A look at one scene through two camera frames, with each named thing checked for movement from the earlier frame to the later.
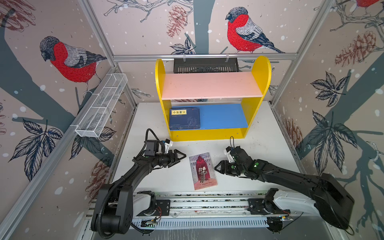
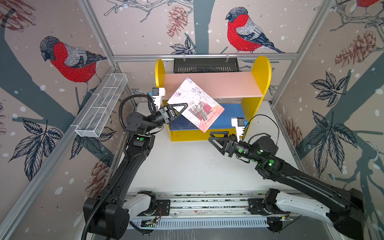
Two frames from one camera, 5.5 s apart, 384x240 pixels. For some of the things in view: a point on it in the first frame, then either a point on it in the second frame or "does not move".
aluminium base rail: x=207 y=204 does not move
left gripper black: x=172 y=160 to x=168 y=114
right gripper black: x=224 y=167 to x=232 y=148
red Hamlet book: x=202 y=171 to x=202 y=111
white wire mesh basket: x=93 y=123 does not move
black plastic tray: x=205 y=65 does not move
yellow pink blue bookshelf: x=220 y=122 does not move
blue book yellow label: x=184 y=118 does not move
